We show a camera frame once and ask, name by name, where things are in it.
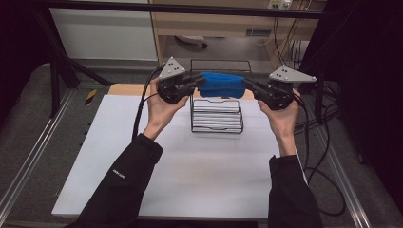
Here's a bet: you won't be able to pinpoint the white power strip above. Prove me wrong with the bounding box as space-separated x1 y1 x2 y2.
267 0 293 10

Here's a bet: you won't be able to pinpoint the white cabinet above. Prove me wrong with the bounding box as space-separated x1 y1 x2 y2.
48 0 159 62

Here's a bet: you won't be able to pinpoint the hand-held gripper cable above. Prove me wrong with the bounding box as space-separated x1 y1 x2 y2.
293 93 347 219
130 64 165 143

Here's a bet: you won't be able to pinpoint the black horizontal frame bar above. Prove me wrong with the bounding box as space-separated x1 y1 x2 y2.
39 0 332 20

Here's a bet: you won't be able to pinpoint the office chair base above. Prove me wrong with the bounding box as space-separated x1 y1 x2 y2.
173 34 209 49

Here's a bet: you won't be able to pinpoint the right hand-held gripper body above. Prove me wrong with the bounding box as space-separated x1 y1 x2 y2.
259 64 317 111

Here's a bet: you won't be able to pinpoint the left hand-held gripper cable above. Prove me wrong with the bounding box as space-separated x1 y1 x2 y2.
130 64 165 143

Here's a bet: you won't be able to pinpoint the blue cloth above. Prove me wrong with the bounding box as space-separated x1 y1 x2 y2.
198 71 247 100

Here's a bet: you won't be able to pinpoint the hanging cable bundle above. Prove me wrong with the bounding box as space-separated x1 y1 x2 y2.
271 16 311 73

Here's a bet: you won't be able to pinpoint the person's left hand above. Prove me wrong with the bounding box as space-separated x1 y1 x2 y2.
142 76 190 142

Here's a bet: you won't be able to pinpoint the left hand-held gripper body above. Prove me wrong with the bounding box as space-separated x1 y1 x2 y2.
157 56 195 105

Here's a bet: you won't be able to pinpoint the black frame strut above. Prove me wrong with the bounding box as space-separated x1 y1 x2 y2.
30 9 114 120
297 47 329 125

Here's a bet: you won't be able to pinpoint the person's right hand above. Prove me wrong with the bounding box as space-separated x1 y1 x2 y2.
257 88 302 159

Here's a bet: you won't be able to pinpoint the wooden table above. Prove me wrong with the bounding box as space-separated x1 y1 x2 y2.
107 83 279 102

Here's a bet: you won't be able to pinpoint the black floor cables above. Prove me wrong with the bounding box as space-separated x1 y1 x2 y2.
293 79 341 136

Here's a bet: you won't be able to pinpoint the right hand-held gripper cable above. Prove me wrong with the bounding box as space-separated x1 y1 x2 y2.
293 93 347 219

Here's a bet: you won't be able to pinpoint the aluminium rail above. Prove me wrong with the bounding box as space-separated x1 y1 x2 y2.
0 89 76 220
312 124 373 228

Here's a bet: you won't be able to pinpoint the black wire rack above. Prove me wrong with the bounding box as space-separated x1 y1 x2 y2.
188 58 255 135

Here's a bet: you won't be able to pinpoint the yellow black tape strip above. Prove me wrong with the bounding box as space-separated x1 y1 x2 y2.
84 88 98 107

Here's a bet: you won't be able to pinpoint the wooden desk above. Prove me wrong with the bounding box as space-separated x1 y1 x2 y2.
148 0 328 69

